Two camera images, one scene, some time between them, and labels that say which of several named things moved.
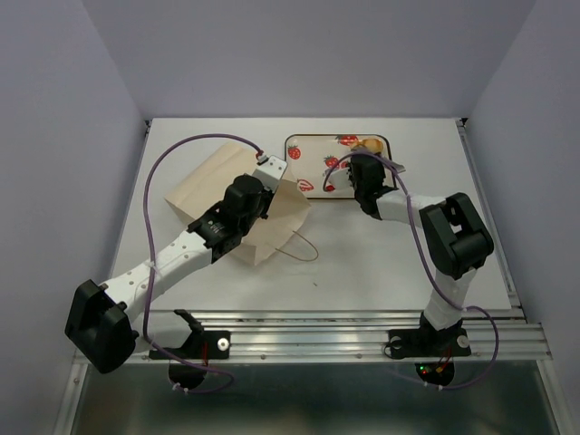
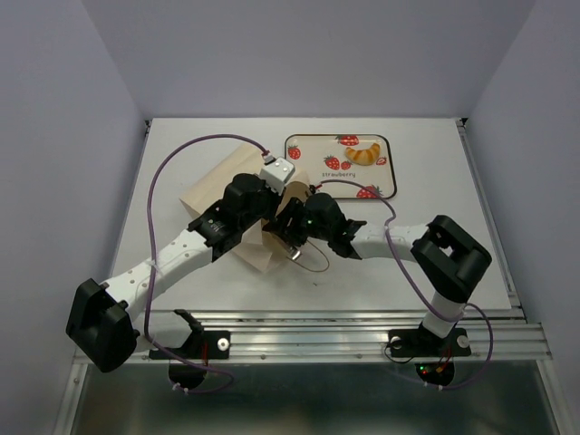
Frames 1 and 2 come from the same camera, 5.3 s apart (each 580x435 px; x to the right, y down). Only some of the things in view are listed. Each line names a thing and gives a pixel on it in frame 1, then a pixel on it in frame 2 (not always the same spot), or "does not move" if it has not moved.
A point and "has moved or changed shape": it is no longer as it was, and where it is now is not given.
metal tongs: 392,164 -> 294,253
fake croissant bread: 372,144 has moved or changed shape
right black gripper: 381,167 -> 294,207
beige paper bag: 207,184 has moved or changed shape
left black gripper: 267,198 does not move
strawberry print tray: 309,158 does not move
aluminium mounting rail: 348,335 does not move
